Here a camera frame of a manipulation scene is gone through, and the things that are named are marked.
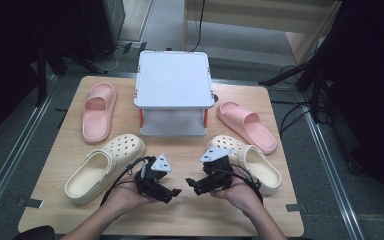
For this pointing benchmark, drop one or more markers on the black metal stand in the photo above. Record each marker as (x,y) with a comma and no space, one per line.
(41,76)

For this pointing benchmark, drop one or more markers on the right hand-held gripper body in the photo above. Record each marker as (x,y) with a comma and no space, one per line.
(220,173)

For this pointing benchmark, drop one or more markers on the person's dark clothing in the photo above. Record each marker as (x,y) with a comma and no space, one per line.
(36,233)

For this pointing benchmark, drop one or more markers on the black tape piece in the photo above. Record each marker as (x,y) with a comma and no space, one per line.
(295,207)
(30,202)

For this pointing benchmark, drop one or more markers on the black table grommet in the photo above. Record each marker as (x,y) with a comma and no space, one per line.
(216,98)

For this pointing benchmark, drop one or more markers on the pink slide slipper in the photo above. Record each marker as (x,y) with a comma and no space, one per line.
(96,116)
(250,125)

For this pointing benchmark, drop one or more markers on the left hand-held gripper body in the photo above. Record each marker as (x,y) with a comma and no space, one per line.
(153,180)

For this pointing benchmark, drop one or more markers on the black tripod stand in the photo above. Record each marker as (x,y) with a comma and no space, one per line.
(316,83)

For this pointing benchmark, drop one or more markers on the metal floor rail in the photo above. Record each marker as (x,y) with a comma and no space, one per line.
(333,173)
(16,156)

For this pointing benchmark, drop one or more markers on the black cabinet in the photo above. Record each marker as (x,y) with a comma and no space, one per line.
(103,26)

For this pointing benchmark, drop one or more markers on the cream clog shoe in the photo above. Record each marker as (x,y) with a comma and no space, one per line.
(263,166)
(90,173)

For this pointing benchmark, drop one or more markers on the person's left hand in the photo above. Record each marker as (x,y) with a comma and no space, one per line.
(126,198)

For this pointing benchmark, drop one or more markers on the white two-tier shoe rack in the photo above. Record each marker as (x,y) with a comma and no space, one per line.
(173,80)

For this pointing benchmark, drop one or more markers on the light wooden furniture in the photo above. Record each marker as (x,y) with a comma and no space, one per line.
(246,13)

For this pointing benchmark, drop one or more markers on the person's right hand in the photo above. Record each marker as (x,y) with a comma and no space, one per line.
(243,196)

